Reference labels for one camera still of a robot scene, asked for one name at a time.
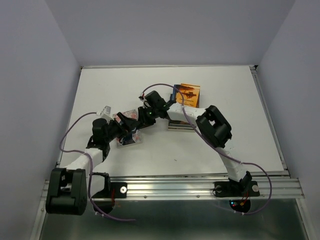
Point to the aluminium front rail frame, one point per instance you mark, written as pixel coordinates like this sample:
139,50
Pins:
174,207

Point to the Three Days to See book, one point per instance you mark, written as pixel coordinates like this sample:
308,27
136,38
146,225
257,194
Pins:
184,127

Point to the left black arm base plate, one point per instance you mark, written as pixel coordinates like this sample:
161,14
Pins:
113,190

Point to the Tale of Two Cities book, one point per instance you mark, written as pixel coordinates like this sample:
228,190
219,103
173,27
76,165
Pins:
179,126

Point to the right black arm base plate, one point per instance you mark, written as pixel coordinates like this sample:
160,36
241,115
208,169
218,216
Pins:
228,189

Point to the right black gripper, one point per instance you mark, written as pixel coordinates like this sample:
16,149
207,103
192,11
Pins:
141,117

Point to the orange Huckleberry Finn book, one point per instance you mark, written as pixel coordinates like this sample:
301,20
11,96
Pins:
188,95

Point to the floral cover white book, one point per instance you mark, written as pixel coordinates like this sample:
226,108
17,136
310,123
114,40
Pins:
135,136

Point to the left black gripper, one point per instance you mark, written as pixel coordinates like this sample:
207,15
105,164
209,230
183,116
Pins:
128,123

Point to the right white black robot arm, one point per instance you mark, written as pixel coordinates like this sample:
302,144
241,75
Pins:
211,126

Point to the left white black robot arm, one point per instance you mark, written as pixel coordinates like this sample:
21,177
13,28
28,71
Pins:
69,188

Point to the white table board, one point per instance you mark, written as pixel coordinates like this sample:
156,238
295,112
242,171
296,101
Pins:
232,89

